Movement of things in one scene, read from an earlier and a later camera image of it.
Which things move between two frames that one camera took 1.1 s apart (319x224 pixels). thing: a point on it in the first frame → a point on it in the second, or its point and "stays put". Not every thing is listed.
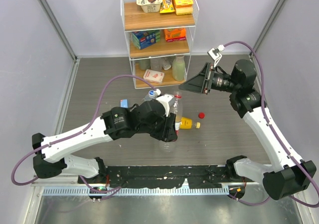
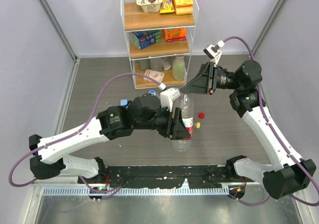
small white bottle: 167,63 stays put
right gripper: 196,83 stays put
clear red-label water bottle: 168,147 → 187,108
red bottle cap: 201,115 stays put
